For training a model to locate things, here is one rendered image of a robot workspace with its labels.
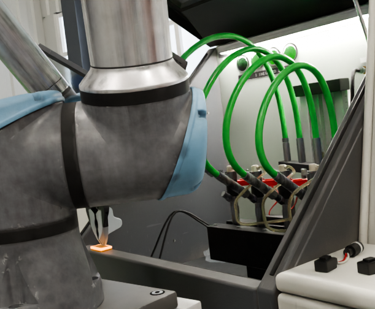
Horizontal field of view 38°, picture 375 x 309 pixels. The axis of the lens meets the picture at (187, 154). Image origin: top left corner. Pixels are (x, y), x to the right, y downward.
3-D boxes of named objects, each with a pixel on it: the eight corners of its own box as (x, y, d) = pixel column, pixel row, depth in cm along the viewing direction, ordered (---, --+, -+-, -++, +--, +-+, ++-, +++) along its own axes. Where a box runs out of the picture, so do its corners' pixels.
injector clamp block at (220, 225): (213, 288, 127) (205, 225, 126) (243, 277, 133) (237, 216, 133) (332, 318, 100) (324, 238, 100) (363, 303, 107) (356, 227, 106)
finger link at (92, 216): (120, 241, 132) (115, 203, 131) (99, 246, 128) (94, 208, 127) (113, 240, 134) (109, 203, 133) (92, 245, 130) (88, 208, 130)
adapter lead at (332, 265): (327, 273, 79) (326, 259, 79) (314, 272, 80) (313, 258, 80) (366, 253, 88) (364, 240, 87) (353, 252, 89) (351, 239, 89)
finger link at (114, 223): (127, 242, 129) (122, 204, 129) (105, 247, 125) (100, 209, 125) (120, 241, 132) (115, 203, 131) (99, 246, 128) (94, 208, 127)
